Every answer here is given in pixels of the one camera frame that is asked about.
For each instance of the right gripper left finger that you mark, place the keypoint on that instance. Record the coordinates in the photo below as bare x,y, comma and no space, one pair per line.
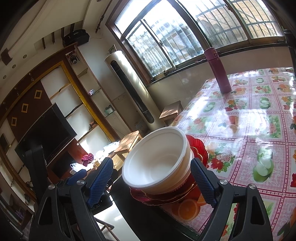
65,211

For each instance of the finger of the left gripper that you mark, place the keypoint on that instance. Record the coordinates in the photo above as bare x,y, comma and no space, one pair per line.
78,176

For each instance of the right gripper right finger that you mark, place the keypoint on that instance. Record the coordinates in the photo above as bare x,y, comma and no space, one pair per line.
251,221

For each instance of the white paper bowl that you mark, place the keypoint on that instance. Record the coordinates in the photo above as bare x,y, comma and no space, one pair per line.
155,158

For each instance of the large red glass plate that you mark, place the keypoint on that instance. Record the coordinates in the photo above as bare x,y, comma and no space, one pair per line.
140,196

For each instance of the cream ribbed plastic bowl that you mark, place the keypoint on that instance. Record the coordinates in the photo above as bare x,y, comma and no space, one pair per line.
175,179

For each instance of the dark pink cloth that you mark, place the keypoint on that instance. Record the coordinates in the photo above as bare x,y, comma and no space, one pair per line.
87,159

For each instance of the black television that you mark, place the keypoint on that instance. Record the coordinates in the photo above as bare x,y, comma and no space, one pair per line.
52,131

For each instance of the floral fruit tablecloth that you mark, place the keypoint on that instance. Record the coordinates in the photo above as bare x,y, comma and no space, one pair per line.
249,135

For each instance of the white tower air conditioner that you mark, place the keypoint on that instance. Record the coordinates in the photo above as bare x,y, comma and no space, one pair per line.
137,92

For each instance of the low wooden stool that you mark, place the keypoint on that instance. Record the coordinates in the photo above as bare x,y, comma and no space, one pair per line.
170,112

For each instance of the black bag on shelf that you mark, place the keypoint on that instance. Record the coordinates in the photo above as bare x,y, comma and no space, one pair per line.
77,36

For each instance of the window with metal bars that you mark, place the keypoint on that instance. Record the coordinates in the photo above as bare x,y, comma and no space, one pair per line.
163,37

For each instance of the magenta thermos bottle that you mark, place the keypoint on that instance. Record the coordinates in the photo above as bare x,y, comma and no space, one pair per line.
218,70

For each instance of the black cylindrical container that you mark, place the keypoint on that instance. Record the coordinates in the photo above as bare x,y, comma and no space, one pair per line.
290,39

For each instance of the wooden wall shelf unit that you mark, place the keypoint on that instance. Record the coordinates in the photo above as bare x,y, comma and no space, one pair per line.
63,78

